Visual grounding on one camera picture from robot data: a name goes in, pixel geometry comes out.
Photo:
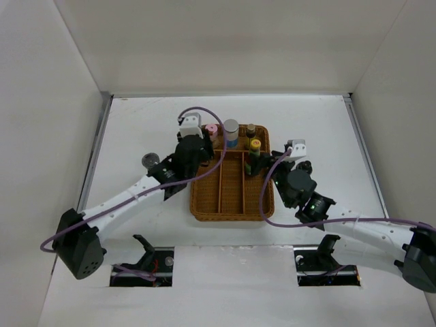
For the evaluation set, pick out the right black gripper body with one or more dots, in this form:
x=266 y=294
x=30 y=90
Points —
x=280 y=175

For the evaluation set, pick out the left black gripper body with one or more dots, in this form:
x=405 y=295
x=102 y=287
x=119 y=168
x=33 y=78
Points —
x=206 y=154

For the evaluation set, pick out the red green sauce bottle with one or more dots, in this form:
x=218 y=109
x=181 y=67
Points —
x=252 y=156

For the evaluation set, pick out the pink cap spice jar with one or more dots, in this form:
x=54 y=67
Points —
x=212 y=130

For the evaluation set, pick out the brown cap yellow oil bottle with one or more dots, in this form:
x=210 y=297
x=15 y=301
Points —
x=250 y=134

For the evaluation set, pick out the silver cap blue label shaker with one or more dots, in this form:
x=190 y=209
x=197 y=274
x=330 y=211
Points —
x=231 y=130

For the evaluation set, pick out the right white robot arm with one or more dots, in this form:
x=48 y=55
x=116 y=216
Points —
x=398 y=246

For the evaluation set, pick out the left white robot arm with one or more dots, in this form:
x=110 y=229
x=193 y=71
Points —
x=79 y=244

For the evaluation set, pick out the black lid salt grinder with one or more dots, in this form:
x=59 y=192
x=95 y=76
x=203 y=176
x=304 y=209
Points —
x=150 y=160

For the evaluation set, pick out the brown wicker divided tray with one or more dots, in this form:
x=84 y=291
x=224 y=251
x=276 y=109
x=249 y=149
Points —
x=227 y=194

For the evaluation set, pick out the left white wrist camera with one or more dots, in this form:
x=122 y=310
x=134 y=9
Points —
x=190 y=125

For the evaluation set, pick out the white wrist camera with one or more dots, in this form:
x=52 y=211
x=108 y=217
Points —
x=190 y=125
x=297 y=150

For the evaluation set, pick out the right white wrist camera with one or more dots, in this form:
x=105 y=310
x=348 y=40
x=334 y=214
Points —
x=297 y=150

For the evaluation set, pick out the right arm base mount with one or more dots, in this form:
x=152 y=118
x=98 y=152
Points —
x=316 y=267

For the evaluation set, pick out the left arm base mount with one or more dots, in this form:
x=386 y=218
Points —
x=153 y=269

